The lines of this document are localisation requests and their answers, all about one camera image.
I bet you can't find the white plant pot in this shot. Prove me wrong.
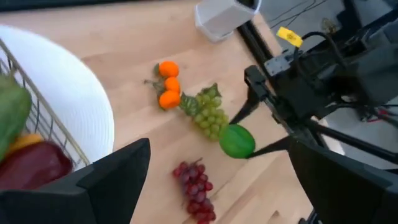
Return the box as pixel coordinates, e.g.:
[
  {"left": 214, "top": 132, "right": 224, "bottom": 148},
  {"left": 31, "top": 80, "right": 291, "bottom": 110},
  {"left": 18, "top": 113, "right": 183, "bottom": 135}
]
[{"left": 194, "top": 0, "right": 262, "bottom": 44}]

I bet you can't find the small green lime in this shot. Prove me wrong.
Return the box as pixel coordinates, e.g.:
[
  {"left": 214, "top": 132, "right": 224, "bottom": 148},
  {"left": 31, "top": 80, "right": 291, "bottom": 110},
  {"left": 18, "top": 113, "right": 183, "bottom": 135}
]
[{"left": 219, "top": 123, "right": 256, "bottom": 160}]

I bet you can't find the green cucumber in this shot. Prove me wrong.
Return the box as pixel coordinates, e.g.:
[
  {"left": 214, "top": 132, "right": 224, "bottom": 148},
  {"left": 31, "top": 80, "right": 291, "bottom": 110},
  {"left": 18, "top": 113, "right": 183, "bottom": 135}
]
[{"left": 0, "top": 76, "right": 33, "bottom": 161}]

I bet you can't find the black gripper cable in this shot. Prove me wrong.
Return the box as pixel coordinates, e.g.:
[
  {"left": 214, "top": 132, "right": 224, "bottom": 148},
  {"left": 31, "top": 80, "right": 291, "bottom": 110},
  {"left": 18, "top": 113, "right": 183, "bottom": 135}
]
[{"left": 292, "top": 30, "right": 348, "bottom": 68}]

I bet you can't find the green grape bunch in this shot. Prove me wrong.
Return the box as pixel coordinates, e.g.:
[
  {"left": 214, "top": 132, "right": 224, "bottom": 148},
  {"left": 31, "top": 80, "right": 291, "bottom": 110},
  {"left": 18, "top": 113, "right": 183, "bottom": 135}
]
[{"left": 180, "top": 82, "right": 230, "bottom": 142}]

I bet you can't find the wire basket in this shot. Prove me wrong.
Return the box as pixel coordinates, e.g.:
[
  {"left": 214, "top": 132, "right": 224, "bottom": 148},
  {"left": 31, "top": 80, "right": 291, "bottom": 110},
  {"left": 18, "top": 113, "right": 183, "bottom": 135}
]
[{"left": 0, "top": 39, "right": 91, "bottom": 169}]

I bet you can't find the dark purple-red fruit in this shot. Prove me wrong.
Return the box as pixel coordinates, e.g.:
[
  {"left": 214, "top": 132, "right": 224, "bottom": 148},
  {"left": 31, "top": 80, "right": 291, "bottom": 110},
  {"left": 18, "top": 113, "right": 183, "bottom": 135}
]
[{"left": 0, "top": 141, "right": 75, "bottom": 191}]

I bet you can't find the red grape bunch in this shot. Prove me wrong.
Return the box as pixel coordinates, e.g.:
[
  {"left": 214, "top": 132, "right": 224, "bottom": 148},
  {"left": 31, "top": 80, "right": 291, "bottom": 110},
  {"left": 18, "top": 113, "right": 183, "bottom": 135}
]
[{"left": 172, "top": 157, "right": 217, "bottom": 224}]

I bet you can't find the white round placemat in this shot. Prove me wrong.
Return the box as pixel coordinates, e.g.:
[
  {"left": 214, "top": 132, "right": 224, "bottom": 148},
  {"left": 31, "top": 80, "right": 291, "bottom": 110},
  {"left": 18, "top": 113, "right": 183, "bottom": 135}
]
[{"left": 0, "top": 24, "right": 115, "bottom": 170}]

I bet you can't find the yellow banana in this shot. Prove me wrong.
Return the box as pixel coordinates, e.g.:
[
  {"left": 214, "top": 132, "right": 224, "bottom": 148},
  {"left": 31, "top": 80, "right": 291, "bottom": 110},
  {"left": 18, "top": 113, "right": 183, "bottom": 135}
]
[{"left": 5, "top": 133, "right": 45, "bottom": 156}]

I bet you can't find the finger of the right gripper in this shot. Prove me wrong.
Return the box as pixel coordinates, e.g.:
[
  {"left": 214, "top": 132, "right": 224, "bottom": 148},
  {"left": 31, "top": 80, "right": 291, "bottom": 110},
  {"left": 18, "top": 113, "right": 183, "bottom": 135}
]
[
  {"left": 248, "top": 135, "right": 295, "bottom": 159},
  {"left": 229, "top": 88, "right": 261, "bottom": 125}
]

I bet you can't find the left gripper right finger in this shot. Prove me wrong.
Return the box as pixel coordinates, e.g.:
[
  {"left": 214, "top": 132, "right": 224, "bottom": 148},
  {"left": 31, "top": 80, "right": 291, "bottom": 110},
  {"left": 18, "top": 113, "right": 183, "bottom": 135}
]
[{"left": 287, "top": 139, "right": 398, "bottom": 224}]

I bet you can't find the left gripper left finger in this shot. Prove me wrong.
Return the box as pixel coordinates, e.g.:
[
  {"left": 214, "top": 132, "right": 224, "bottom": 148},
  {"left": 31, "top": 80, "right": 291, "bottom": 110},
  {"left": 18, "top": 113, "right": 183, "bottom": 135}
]
[{"left": 0, "top": 138, "right": 152, "bottom": 224}]

